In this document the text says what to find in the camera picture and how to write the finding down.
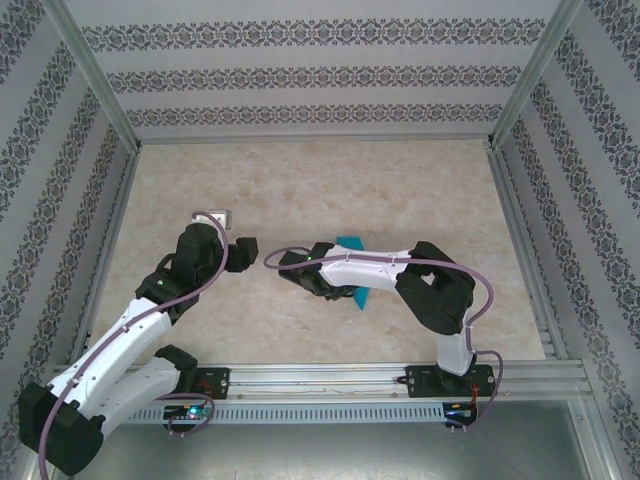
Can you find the aluminium corner post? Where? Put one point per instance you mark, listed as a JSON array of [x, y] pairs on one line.
[[97, 75], [531, 75]]

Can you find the teal paper sheet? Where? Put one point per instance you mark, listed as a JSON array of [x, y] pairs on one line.
[[361, 299]]

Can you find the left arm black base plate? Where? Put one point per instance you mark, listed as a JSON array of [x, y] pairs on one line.
[[218, 384]]

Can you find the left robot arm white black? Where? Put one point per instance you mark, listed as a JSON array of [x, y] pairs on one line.
[[127, 350]]

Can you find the grey sheet metal panel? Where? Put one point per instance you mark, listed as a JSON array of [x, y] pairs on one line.
[[320, 455]]

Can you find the aluminium side rail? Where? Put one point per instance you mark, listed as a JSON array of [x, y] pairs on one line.
[[511, 200], [112, 225]]

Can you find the aluminium frame leg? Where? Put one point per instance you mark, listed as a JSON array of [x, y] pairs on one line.
[[597, 440]]

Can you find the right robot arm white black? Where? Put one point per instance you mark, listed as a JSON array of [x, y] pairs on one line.
[[360, 272]]

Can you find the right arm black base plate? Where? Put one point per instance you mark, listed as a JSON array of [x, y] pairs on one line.
[[417, 382]]

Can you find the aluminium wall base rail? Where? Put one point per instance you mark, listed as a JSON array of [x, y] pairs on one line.
[[315, 139]]

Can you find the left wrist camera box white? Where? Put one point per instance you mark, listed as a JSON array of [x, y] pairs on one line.
[[220, 218]]

